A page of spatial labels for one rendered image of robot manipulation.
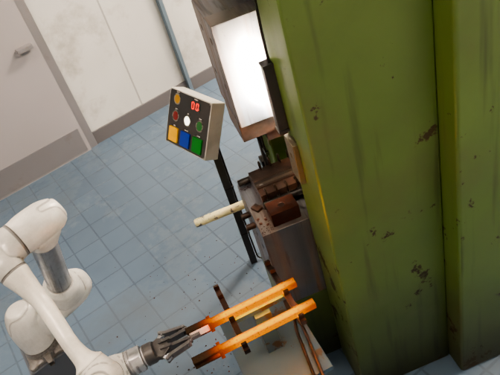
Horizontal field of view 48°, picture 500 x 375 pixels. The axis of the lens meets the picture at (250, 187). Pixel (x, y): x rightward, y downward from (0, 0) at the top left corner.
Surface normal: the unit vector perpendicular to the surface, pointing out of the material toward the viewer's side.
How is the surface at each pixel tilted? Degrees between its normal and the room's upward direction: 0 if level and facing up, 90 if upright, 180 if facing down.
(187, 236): 0
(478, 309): 90
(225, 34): 90
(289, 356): 0
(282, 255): 90
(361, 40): 90
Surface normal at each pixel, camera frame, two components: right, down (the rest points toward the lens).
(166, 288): -0.25, -0.75
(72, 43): 0.56, 0.41
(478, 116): 0.29, 0.55
